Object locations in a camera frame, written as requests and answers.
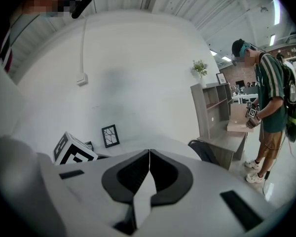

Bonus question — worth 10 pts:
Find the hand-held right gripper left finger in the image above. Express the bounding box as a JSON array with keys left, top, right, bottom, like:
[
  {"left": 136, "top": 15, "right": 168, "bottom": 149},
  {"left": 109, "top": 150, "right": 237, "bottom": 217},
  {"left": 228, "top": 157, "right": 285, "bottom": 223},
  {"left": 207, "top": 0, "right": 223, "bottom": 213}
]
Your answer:
[{"left": 101, "top": 149, "right": 150, "bottom": 236}]

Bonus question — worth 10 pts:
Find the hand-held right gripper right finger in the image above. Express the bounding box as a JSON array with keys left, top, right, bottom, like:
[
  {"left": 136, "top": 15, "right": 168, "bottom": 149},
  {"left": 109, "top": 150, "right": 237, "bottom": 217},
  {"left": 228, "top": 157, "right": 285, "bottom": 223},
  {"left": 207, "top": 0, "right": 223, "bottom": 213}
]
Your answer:
[{"left": 149, "top": 149, "right": 194, "bottom": 206}]

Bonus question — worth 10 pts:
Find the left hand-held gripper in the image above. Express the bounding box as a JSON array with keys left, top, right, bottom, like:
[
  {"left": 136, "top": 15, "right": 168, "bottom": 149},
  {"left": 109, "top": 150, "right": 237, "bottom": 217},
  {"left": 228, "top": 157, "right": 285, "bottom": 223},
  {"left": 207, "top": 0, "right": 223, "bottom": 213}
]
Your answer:
[{"left": 53, "top": 131, "right": 99, "bottom": 166}]

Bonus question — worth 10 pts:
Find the brown cardboard box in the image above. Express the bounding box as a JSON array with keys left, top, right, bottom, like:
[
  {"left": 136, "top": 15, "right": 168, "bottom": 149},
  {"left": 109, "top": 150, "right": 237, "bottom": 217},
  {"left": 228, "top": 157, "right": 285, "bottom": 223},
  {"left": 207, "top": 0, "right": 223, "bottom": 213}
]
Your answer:
[{"left": 226, "top": 103, "right": 255, "bottom": 133}]

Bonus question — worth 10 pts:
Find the black chair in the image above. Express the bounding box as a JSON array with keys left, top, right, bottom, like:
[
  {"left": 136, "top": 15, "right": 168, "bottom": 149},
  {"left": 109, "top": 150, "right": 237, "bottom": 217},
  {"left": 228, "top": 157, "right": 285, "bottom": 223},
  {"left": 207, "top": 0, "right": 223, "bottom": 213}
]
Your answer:
[{"left": 187, "top": 139, "right": 220, "bottom": 165}]

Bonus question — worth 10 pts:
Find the person's white shirt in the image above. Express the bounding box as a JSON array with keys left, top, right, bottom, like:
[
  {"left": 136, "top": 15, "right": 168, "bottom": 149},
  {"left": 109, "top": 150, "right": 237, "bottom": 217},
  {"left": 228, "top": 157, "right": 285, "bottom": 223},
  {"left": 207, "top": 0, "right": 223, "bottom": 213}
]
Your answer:
[{"left": 0, "top": 50, "right": 65, "bottom": 237}]

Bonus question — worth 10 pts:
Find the grey wooden shelf desk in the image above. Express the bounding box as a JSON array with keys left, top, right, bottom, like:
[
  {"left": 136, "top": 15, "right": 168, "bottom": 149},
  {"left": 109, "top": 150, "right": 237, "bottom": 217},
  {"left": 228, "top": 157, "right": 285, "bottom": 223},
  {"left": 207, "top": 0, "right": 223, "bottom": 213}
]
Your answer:
[{"left": 190, "top": 82, "right": 249, "bottom": 170}]

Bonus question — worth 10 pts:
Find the white background table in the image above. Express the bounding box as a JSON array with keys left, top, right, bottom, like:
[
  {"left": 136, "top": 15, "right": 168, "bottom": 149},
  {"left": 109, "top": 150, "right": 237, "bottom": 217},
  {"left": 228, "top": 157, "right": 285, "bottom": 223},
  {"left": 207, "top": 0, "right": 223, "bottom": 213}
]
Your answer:
[{"left": 231, "top": 92, "right": 259, "bottom": 105}]

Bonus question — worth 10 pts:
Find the small framed picture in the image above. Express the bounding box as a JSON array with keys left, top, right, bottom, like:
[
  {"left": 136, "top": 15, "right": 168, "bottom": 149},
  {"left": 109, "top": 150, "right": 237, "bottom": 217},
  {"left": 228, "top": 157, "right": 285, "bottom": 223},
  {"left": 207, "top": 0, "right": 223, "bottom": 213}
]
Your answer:
[{"left": 216, "top": 72, "right": 227, "bottom": 85}]

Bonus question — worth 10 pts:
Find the green plant in white vase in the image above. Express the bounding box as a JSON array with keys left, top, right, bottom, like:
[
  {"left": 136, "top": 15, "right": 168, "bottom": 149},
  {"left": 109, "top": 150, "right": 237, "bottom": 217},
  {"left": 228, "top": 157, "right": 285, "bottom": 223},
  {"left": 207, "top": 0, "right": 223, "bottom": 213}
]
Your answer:
[{"left": 191, "top": 59, "right": 209, "bottom": 88}]

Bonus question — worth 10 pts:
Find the long ceiling light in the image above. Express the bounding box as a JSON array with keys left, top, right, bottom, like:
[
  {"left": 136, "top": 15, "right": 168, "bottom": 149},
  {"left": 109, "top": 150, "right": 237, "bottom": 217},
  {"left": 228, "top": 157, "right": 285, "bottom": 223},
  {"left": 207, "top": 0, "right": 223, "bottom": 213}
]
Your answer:
[{"left": 273, "top": 0, "right": 281, "bottom": 26}]

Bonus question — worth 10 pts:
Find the black picture frame branch print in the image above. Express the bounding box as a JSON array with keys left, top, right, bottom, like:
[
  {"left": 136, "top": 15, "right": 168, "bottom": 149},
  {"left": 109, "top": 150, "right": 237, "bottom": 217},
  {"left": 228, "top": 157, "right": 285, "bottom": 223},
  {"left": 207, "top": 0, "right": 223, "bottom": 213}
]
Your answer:
[{"left": 101, "top": 124, "right": 120, "bottom": 149}]

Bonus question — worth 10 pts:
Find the white wall socket box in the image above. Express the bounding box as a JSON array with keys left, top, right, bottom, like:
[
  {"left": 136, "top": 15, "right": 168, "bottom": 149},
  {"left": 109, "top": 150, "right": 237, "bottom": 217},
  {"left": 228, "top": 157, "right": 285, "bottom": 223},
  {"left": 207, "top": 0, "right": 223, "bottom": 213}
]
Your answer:
[{"left": 76, "top": 72, "right": 88, "bottom": 87}]

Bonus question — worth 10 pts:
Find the white wall cable conduit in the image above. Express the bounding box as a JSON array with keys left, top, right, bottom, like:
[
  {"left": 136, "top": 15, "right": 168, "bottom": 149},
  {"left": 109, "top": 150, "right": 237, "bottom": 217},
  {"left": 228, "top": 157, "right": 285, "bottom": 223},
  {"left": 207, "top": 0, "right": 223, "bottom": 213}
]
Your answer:
[{"left": 80, "top": 16, "right": 88, "bottom": 74}]

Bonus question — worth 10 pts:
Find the person's black head camera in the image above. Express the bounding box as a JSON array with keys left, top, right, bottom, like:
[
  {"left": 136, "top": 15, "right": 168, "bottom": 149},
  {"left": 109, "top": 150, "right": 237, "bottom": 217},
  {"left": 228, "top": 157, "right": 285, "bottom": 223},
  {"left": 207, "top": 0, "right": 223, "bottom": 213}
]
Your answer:
[{"left": 71, "top": 0, "right": 94, "bottom": 19}]

